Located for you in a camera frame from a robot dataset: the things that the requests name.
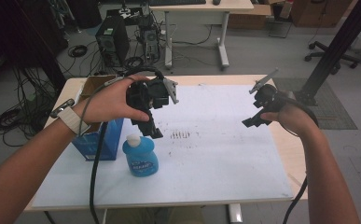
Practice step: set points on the black computer tower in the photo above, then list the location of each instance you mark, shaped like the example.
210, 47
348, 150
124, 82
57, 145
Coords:
111, 39

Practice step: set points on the dark curtain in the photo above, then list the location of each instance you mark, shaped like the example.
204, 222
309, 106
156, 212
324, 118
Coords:
22, 34

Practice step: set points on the blue cardboard box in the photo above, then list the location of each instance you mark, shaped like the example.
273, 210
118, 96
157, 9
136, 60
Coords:
91, 146

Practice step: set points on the grey floor mat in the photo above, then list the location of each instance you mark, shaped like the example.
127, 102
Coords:
333, 112

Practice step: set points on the person's right hand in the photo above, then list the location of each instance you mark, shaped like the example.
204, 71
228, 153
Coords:
296, 119

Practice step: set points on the black metal stand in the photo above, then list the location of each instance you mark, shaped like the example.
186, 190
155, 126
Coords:
336, 49

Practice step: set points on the open computer case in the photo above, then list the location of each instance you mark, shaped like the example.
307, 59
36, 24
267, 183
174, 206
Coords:
150, 43

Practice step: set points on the black keyboard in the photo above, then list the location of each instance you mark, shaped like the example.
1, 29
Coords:
178, 2

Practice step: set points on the wristwatch with white band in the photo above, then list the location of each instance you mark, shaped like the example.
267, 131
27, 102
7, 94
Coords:
72, 119

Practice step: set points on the black office chair base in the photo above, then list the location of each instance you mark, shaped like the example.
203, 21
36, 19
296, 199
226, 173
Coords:
324, 54

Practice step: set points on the white desk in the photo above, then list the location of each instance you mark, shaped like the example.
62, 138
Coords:
200, 7

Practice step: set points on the brown wooden cabinet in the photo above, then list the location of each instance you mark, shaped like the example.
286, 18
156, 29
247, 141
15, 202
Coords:
321, 12

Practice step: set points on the person's left hand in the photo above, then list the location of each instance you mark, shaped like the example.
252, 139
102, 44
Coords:
106, 102

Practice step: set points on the black computer mouse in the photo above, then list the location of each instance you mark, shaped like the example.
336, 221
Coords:
216, 2

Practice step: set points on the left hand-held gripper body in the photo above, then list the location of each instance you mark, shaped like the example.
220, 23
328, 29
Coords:
150, 93

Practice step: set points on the blue bottle with white cap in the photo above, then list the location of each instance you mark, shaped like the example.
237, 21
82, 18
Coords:
141, 158

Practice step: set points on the brown cardboard box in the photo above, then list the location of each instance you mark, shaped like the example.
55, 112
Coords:
249, 18

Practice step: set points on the white table leg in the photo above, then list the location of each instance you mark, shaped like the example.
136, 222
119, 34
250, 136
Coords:
234, 213

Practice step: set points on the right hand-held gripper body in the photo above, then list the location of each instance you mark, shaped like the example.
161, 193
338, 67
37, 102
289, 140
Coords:
268, 98

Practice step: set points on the white table mat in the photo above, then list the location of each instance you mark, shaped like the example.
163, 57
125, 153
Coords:
218, 161

